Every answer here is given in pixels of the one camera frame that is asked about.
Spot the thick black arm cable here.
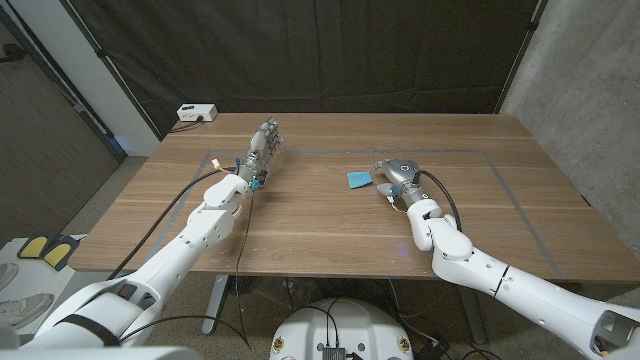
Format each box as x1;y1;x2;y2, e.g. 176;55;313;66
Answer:
106;167;236;281
412;169;464;234

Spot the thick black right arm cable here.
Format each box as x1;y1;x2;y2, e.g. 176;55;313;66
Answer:
412;169;464;234

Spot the grey table leg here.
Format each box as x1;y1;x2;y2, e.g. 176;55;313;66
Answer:
201;274;231;335
457;284;489;346

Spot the black backdrop stand pole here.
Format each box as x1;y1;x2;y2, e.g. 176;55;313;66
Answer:
493;0;549;115
59;0;164;142

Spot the white power box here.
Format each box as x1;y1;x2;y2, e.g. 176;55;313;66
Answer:
176;103;219;123

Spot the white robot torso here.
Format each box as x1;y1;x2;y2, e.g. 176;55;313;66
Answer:
269;298;415;360

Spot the thin black hanging cable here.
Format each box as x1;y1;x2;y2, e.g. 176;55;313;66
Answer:
233;192;256;351

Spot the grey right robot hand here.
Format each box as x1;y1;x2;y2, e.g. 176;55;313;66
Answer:
372;158;427;207

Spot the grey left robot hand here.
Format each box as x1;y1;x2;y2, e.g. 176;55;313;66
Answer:
234;117;284;192

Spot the blue sticky note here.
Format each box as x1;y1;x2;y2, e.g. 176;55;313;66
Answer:
346;171;374;190

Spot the yellow foot pedal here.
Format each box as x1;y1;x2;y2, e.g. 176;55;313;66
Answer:
43;239;77;271
17;235;49;260

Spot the black backdrop cloth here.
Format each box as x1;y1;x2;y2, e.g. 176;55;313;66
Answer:
67;0;544;139

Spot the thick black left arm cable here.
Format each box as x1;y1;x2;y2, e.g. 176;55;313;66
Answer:
106;167;236;281

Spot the black shoulder cable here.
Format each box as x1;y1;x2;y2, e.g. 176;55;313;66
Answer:
118;313;251;349

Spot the black power box cable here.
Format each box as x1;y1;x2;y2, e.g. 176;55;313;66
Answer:
168;115;204;134

